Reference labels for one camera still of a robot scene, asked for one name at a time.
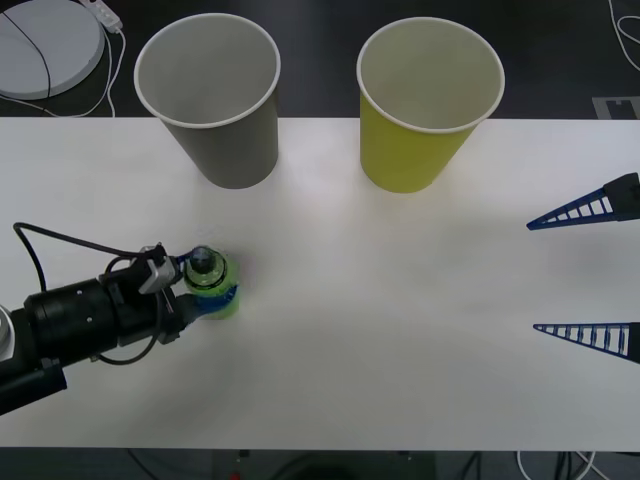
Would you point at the round pale grey disc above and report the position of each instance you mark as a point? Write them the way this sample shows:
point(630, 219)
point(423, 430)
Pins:
point(30, 50)

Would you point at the grey floor outlet plate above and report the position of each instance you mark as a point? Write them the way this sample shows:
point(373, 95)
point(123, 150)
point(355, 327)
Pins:
point(617, 107)

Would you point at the green plastic bottle black cap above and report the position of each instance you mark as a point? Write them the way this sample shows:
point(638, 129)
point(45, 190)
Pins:
point(212, 277)

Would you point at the yellow-green plastic waste bin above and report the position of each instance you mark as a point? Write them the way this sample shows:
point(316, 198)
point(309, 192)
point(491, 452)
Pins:
point(405, 160)

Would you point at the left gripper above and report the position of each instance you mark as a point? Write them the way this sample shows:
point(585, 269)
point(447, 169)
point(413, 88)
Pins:
point(132, 320)

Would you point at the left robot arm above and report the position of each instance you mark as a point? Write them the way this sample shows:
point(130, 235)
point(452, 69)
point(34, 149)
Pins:
point(70, 315)

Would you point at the white power strip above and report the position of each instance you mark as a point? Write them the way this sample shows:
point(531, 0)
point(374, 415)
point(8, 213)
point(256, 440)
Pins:
point(106, 12)

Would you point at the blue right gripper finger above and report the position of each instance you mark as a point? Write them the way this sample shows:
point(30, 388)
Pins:
point(622, 200)
point(612, 342)

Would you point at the grey plastic waste bin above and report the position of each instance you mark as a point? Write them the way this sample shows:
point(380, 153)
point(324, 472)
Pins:
point(235, 150)

